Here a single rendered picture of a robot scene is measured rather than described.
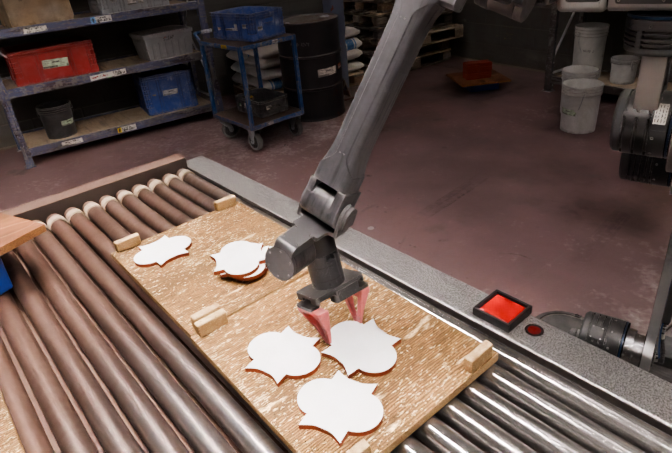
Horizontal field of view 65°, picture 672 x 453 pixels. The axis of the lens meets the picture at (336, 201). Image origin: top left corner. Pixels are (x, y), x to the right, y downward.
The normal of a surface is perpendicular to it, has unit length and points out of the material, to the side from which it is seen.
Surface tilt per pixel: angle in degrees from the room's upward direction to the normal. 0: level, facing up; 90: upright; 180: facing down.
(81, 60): 90
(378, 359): 3
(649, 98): 90
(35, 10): 87
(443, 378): 0
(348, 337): 3
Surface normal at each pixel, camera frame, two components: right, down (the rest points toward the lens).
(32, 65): 0.58, 0.33
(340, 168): -0.46, 0.11
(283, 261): -0.55, 0.34
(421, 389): -0.08, -0.89
